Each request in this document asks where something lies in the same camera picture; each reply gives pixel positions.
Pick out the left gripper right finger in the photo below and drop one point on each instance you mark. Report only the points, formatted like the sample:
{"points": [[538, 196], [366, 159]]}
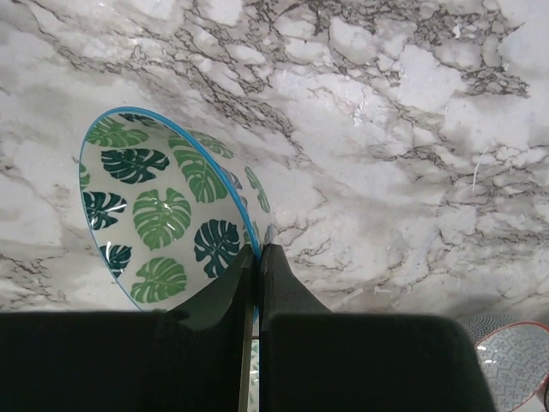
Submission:
{"points": [[312, 359]]}

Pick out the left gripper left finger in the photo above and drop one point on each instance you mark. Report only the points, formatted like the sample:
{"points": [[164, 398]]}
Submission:
{"points": [[194, 357]]}

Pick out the green leaf pattern bowl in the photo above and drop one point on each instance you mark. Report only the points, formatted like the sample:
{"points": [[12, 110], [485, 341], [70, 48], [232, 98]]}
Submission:
{"points": [[169, 208]]}

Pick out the blue hexagon red-rim bowl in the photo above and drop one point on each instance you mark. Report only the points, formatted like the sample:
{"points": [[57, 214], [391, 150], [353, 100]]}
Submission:
{"points": [[513, 355]]}

